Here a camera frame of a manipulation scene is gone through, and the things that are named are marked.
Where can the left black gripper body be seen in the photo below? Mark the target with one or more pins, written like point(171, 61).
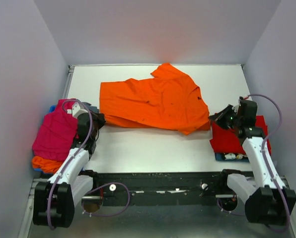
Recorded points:
point(99, 123)

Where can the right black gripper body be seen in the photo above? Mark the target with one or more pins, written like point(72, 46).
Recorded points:
point(230, 117)

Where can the orange t shirt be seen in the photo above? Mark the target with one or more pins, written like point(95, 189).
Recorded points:
point(169, 100)
point(46, 165)

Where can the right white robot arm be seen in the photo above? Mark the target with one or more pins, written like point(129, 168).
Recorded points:
point(267, 201)

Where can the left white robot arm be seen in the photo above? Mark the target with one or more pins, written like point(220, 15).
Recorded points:
point(55, 199)

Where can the grey blue t shirt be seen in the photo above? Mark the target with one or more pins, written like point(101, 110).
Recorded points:
point(92, 108)

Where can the magenta t shirt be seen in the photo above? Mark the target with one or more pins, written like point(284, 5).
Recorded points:
point(56, 133)

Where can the folded red t shirt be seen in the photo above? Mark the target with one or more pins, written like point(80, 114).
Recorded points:
point(224, 141)

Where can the blue plastic bin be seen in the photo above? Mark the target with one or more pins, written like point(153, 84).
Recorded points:
point(50, 110)

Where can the folded blue t shirt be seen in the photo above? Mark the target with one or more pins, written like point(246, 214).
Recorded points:
point(231, 157)

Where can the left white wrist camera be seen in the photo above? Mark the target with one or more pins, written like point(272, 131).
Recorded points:
point(77, 110)

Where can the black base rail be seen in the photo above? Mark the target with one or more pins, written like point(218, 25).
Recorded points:
point(162, 189)

